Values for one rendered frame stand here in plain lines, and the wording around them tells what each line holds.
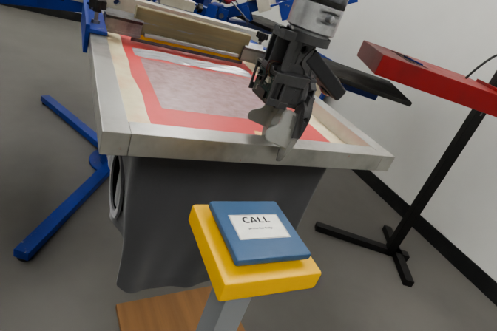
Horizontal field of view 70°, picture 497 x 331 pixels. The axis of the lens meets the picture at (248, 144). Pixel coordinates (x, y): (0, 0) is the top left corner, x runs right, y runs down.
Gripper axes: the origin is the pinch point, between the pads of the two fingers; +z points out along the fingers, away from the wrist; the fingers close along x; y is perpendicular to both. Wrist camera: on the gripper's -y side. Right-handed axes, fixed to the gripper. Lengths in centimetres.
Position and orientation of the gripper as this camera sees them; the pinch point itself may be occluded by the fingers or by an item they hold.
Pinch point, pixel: (275, 145)
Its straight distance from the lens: 63.5
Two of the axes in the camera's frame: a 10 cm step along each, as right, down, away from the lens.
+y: -8.7, -0.8, -4.8
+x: 3.8, 5.1, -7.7
